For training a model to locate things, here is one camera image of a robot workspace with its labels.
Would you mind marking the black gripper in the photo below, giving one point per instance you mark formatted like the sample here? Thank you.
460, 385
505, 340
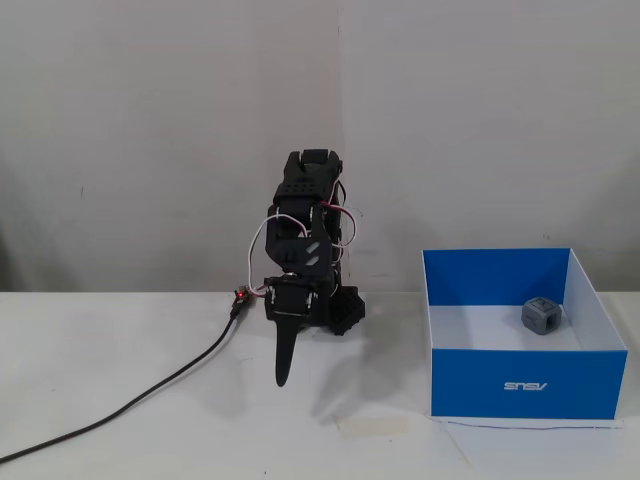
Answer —
290, 299

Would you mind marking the gray cube block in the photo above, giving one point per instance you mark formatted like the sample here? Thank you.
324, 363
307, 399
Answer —
541, 316

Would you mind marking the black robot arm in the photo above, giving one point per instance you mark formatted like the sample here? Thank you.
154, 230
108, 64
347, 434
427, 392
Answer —
302, 200

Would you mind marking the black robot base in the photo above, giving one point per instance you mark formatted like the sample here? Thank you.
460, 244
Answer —
347, 310

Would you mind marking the blue and white cardboard box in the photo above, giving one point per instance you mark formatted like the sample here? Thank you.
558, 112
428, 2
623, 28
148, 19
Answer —
525, 382

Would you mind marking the small controller board red LED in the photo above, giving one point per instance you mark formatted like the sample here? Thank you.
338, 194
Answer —
241, 296

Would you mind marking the clear tape strip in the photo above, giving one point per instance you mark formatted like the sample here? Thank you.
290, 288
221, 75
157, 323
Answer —
375, 426

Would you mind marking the white paper sheet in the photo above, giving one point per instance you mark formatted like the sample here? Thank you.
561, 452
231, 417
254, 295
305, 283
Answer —
530, 450

